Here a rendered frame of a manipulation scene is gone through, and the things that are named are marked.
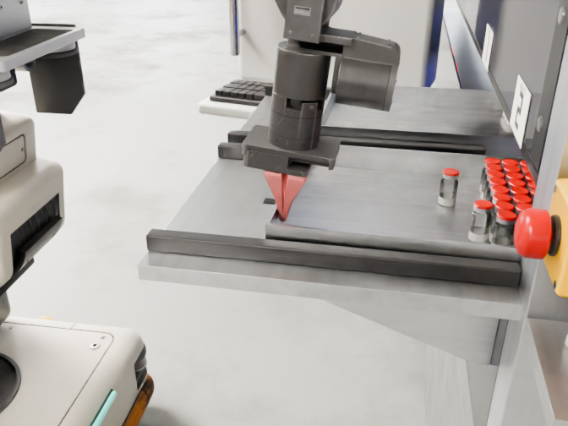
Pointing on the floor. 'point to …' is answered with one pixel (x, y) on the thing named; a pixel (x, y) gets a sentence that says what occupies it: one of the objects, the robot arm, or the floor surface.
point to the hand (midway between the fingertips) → (284, 213)
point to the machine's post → (534, 286)
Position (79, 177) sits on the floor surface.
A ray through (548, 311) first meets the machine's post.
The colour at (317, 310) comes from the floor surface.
